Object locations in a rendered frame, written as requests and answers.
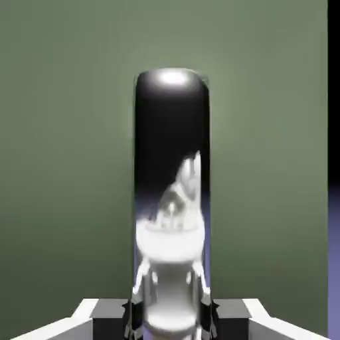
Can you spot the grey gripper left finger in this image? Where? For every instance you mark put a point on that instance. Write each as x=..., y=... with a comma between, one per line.
x=106, y=318

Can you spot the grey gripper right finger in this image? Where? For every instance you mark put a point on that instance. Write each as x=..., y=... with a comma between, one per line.
x=233, y=318

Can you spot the green painted cabinet door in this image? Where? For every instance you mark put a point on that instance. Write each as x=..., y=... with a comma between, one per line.
x=66, y=159

